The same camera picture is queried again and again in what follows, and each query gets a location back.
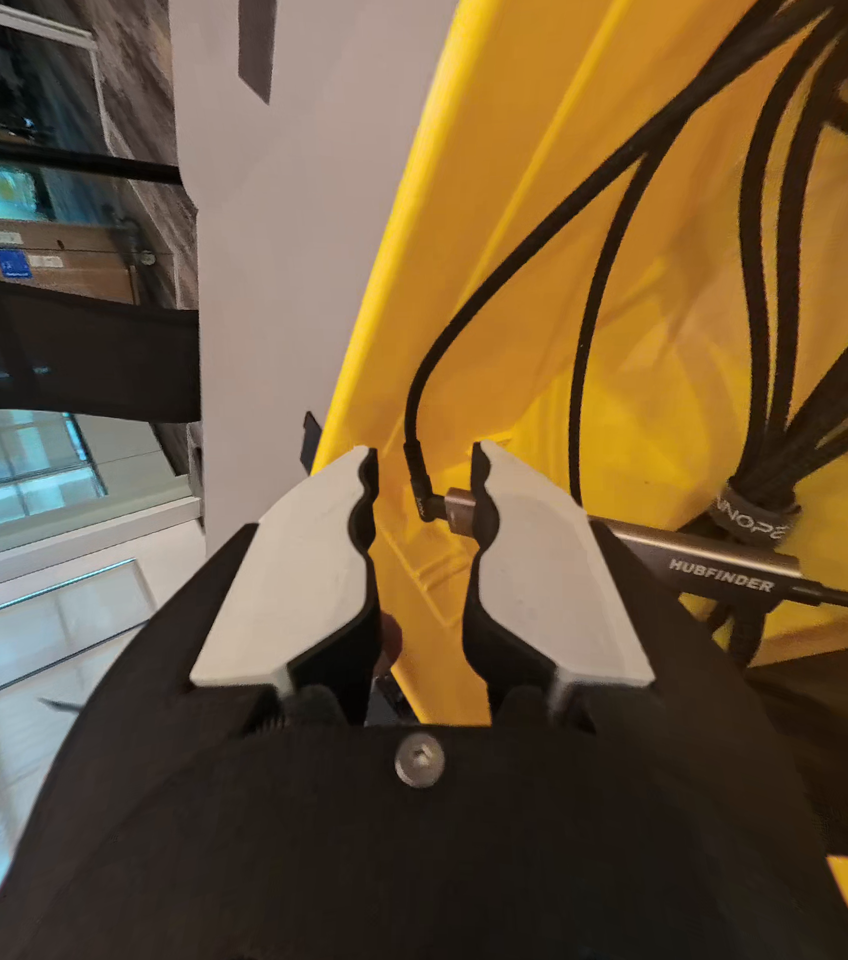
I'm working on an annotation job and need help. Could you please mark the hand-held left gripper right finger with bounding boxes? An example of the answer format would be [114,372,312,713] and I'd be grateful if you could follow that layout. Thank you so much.
[463,440,657,721]

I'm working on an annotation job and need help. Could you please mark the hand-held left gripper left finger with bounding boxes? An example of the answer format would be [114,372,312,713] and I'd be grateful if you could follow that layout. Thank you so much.
[188,444,382,691]

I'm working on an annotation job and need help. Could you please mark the grey lettered USB hub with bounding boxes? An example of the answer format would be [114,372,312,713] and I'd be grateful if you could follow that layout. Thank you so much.
[589,517,848,620]

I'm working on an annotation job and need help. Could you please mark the black braided cable bundle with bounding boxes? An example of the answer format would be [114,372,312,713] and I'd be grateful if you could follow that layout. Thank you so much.
[403,0,848,669]

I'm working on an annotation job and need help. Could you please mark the yellow plastic bin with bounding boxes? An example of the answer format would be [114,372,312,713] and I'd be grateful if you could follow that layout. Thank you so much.
[310,0,848,960]

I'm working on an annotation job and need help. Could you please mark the black cloth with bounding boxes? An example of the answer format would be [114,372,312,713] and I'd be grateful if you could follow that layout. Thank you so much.
[0,273,201,425]

